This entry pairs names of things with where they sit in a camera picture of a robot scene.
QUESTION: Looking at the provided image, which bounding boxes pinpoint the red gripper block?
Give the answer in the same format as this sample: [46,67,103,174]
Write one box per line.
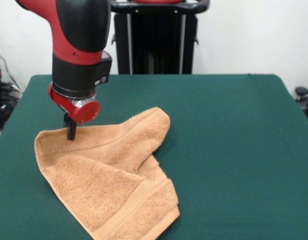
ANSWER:
[48,83,102,141]

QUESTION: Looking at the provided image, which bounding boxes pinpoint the tan terry towel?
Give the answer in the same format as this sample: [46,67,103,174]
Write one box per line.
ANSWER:
[34,106,181,240]

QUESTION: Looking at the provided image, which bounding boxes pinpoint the dark green table cloth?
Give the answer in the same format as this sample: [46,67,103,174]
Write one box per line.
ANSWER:
[0,73,308,240]

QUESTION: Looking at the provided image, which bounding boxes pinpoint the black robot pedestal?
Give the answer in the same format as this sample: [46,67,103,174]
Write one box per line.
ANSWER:
[110,0,210,75]

